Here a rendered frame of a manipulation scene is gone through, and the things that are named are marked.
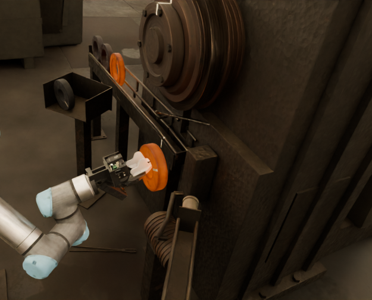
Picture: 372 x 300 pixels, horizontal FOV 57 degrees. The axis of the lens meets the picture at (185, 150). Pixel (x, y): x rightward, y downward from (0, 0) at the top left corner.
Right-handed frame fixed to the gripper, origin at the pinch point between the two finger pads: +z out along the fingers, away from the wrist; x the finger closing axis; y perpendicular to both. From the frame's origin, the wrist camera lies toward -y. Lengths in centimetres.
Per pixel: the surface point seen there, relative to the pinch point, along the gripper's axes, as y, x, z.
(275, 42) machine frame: 29, -2, 44
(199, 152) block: -10.3, 5.2, 19.6
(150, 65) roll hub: 13.6, 32.8, 15.9
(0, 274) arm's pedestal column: -65, 36, -74
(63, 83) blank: -8, 80, -13
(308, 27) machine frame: 36, -12, 46
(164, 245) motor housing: -32.2, -9.9, -5.1
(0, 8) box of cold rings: -26, 264, -32
